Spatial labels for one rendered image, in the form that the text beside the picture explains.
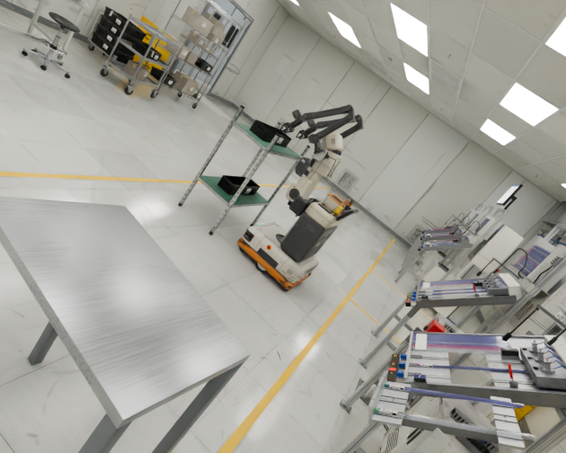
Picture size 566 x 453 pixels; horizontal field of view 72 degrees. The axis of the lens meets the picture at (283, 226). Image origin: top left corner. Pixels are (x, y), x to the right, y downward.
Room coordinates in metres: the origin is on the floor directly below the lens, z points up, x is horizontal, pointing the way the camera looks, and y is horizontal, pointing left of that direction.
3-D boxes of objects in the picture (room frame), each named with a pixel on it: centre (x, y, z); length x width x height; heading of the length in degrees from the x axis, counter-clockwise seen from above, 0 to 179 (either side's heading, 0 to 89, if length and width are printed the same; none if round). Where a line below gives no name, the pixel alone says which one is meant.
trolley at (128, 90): (5.89, 3.22, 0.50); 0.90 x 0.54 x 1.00; 1
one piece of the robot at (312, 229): (3.56, -0.22, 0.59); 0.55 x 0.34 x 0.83; 166
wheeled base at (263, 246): (3.59, -0.13, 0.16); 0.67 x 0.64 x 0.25; 76
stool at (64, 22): (4.36, 3.38, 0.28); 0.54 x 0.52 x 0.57; 99
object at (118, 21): (6.48, 4.10, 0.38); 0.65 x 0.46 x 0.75; 79
